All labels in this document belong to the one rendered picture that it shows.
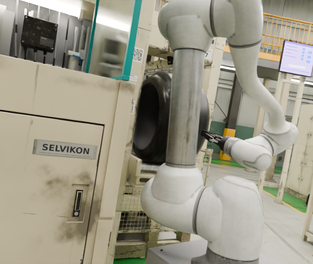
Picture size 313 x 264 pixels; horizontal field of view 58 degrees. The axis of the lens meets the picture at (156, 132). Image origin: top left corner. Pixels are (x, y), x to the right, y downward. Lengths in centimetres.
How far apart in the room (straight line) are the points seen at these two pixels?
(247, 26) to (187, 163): 44
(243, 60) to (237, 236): 53
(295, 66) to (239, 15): 479
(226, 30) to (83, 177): 58
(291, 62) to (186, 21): 478
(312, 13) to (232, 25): 1267
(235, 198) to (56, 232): 48
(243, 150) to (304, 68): 464
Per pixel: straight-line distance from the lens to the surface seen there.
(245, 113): 1179
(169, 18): 96
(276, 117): 120
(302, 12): 1336
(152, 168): 162
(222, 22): 91
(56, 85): 72
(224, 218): 86
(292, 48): 568
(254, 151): 115
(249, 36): 92
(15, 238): 78
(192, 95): 91
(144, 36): 166
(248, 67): 98
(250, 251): 90
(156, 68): 210
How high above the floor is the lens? 119
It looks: 3 degrees down
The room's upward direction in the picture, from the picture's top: 10 degrees clockwise
